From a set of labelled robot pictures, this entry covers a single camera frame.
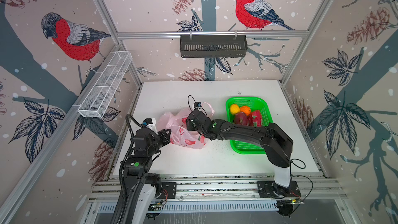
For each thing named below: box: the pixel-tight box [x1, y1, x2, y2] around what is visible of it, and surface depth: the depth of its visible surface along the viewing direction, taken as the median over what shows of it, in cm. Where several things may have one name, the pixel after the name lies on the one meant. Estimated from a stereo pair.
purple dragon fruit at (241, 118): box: [233, 111, 249, 125], surface depth 92 cm
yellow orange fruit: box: [230, 103, 240, 115], surface depth 100 cm
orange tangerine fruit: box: [239, 105, 251, 116], surface depth 99 cm
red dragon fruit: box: [247, 109, 262, 127], surface depth 92 cm
